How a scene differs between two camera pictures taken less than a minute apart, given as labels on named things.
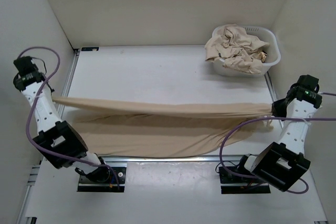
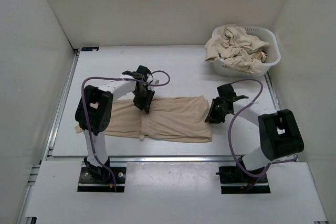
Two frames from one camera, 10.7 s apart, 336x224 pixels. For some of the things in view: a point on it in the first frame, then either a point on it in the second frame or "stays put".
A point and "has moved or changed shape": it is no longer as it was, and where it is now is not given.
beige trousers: [112, 128] has moved or changed shape
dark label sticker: [91, 49] stays put
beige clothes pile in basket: [238, 51] stays put
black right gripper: [276, 109] -> [212, 117]
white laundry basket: [273, 56] stays put
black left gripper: [52, 90] -> [146, 107]
